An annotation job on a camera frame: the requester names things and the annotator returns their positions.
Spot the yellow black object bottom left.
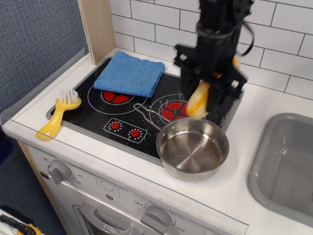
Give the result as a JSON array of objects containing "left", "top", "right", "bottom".
[{"left": 0, "top": 214, "right": 42, "bottom": 235}]

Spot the grey left oven knob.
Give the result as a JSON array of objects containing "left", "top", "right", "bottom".
[{"left": 47, "top": 160, "right": 72, "bottom": 185}]

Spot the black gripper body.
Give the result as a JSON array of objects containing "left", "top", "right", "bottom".
[{"left": 173, "top": 24, "right": 248, "bottom": 98}]

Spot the blue folded cloth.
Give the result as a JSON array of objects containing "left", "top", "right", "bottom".
[{"left": 94, "top": 51, "right": 165, "bottom": 98}]

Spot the grey right oven knob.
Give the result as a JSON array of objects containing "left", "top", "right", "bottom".
[{"left": 140, "top": 206, "right": 172, "bottom": 235}]

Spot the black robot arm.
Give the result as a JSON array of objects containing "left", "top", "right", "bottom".
[{"left": 174, "top": 0, "right": 254, "bottom": 112}]

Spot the black toy stovetop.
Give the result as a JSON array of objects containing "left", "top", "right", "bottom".
[{"left": 46, "top": 57, "right": 242, "bottom": 167}]

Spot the white toy oven front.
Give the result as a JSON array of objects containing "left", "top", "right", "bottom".
[{"left": 24, "top": 144, "right": 235, "bottom": 235}]

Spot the grey oven knob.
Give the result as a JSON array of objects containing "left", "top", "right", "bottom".
[
  {"left": 140, "top": 206, "right": 172, "bottom": 235},
  {"left": 47, "top": 160, "right": 72, "bottom": 185}
]

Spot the wooden side post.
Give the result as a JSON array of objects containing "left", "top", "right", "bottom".
[{"left": 77, "top": 0, "right": 116, "bottom": 66}]

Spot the grey sink basin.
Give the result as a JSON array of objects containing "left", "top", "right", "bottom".
[{"left": 247, "top": 113, "right": 313, "bottom": 227}]

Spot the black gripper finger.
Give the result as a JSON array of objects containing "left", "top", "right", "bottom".
[
  {"left": 180, "top": 68, "right": 201, "bottom": 99},
  {"left": 206, "top": 83, "right": 231, "bottom": 112}
]

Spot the toy bread loaf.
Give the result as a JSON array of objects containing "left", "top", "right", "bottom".
[{"left": 186, "top": 56, "right": 246, "bottom": 119}]

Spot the stainless steel pot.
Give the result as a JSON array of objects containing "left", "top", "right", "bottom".
[{"left": 144, "top": 117, "right": 230, "bottom": 182}]

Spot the yellow dish brush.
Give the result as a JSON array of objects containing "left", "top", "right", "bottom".
[{"left": 36, "top": 89, "right": 82, "bottom": 140}]

